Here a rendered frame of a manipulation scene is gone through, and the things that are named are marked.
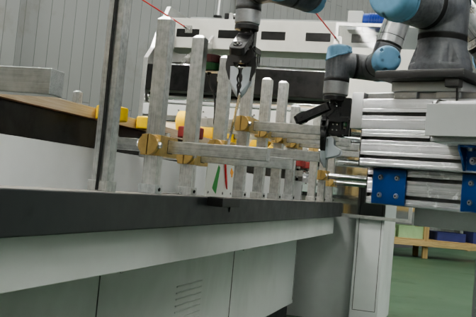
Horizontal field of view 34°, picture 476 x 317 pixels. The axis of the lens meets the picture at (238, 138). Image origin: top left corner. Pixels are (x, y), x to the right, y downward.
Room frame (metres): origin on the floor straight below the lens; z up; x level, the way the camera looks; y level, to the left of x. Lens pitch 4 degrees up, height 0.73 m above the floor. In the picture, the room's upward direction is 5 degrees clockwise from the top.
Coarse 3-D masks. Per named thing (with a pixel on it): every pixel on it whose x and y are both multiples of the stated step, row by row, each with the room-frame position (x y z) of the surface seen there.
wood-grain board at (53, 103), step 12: (0, 96) 1.58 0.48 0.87; (12, 96) 1.62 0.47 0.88; (24, 96) 1.66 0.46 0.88; (36, 96) 1.71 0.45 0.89; (48, 108) 1.78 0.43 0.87; (60, 108) 1.81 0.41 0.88; (72, 108) 1.87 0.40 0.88; (84, 108) 1.92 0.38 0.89; (96, 120) 2.03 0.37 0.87; (132, 120) 2.20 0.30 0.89; (168, 132) 2.46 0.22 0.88
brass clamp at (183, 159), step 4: (176, 156) 2.10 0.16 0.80; (180, 156) 2.10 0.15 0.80; (184, 156) 2.10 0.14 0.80; (188, 156) 2.09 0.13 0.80; (192, 156) 2.09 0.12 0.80; (196, 156) 2.10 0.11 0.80; (200, 156) 2.15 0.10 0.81; (180, 160) 2.10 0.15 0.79; (184, 160) 2.09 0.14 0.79; (188, 160) 2.09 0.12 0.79; (192, 160) 2.10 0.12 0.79; (196, 160) 2.12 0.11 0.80; (200, 160) 2.16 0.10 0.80; (192, 164) 2.11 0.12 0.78; (196, 164) 2.13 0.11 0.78; (200, 164) 2.16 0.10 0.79; (204, 164) 2.19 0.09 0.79
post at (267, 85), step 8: (264, 80) 2.84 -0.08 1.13; (272, 80) 2.85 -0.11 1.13; (264, 88) 2.84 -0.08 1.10; (272, 88) 2.86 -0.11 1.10; (264, 96) 2.84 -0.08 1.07; (264, 104) 2.84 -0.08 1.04; (264, 112) 2.84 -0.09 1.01; (264, 120) 2.84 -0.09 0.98; (256, 144) 2.84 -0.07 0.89; (264, 144) 2.84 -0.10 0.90; (256, 168) 2.84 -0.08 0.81; (264, 168) 2.85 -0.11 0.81; (256, 176) 2.84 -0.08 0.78; (264, 176) 2.86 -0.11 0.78; (256, 184) 2.84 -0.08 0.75
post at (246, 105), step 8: (248, 88) 2.60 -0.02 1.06; (248, 96) 2.60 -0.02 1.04; (240, 104) 2.61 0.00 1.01; (248, 104) 2.60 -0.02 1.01; (240, 112) 2.60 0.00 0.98; (248, 112) 2.60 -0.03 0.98; (240, 136) 2.60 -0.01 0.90; (248, 136) 2.61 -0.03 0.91; (240, 144) 2.60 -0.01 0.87; (248, 144) 2.62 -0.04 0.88; (240, 168) 2.60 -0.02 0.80; (240, 176) 2.60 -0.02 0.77; (240, 184) 2.60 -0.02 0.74
